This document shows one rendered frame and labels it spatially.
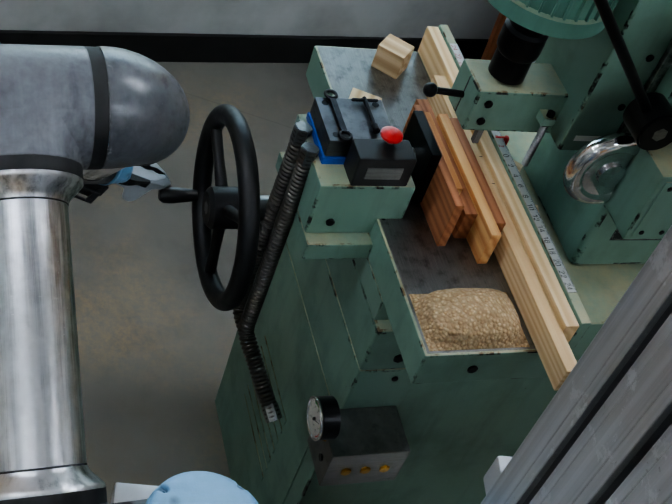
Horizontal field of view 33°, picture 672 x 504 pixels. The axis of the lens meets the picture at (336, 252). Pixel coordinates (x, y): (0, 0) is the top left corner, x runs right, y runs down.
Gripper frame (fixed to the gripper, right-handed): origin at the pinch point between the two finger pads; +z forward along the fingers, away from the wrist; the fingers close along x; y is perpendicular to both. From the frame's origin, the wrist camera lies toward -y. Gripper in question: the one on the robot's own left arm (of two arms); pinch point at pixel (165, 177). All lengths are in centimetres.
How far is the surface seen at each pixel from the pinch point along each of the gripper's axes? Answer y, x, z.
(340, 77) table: -24.4, -8.4, 16.0
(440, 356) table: -25, 44, 15
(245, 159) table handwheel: -18.8, 14.8, -4.3
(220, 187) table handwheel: -9.1, 9.1, 0.9
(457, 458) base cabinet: 3, 33, 57
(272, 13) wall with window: 26, -124, 80
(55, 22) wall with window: 58, -120, 32
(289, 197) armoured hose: -17.5, 16.4, 4.4
